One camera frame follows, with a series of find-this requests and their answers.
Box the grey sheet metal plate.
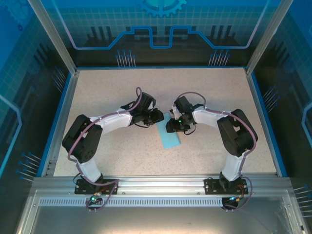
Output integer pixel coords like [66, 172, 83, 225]
[14, 190, 312, 234]

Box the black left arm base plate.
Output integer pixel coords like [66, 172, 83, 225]
[75, 178, 119, 195]

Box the blue printed side panel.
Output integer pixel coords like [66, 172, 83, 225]
[252, 0, 312, 186]
[0, 0, 74, 186]

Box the blue printed gear panel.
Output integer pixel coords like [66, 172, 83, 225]
[40, 0, 278, 68]

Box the slotted grey cable duct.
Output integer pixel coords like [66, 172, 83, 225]
[38, 197, 285, 208]

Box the aluminium cross rail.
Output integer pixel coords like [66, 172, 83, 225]
[33, 173, 293, 195]

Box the green-lit cable connector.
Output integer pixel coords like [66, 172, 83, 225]
[228, 194, 246, 203]
[88, 192, 102, 204]

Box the light blue cloth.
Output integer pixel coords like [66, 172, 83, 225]
[156, 112, 182, 150]

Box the aluminium frame post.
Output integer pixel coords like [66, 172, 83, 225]
[27, 0, 80, 75]
[244, 0, 295, 75]

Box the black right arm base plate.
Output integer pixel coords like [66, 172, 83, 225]
[204, 177, 249, 195]

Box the thin black right gripper wire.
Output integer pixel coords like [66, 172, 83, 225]
[181, 124, 198, 136]

